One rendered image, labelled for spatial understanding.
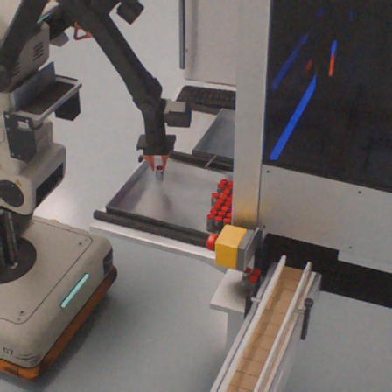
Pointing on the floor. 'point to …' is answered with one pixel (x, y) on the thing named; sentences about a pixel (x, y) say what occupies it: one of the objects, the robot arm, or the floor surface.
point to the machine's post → (249, 126)
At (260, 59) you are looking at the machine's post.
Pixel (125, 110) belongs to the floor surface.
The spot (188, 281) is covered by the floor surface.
